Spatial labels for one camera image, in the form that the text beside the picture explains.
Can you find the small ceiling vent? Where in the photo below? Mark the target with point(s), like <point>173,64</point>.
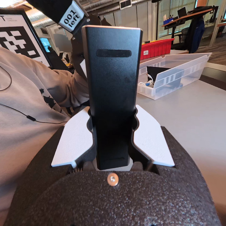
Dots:
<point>125,3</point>

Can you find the black laptop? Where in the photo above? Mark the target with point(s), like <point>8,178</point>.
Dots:
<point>181,12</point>

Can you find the small blue bin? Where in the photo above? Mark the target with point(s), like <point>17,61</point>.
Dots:
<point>167,22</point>

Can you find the framed marker poster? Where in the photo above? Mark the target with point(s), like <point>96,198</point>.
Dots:
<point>10,37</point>

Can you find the red ribbed bin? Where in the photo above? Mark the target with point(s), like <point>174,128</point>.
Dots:
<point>158,47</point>

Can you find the person's torso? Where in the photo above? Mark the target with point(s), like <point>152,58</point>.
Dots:
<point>21,141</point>

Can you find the dark blue hanging jacket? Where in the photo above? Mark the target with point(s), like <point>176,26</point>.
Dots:
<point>196,35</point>

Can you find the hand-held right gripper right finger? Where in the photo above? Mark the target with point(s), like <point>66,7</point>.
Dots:
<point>151,141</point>

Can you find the silver air duct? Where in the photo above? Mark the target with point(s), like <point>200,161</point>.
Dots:
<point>98,5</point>

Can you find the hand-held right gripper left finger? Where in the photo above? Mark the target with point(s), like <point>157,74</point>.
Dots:
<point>74,141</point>

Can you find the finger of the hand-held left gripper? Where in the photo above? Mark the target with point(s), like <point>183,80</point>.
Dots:
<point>83,68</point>

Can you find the black office chair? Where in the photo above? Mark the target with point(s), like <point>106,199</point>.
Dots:
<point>184,33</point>

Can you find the person's left forearm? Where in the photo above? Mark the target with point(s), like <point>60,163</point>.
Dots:
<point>70,88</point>

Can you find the wooden standing desk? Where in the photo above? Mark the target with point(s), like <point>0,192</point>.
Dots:
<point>190,15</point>

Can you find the wide dark grey usb hub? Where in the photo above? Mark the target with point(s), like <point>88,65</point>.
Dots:
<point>111,88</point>

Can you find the clear plastic bin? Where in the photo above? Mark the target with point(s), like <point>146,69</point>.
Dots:
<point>190,70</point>

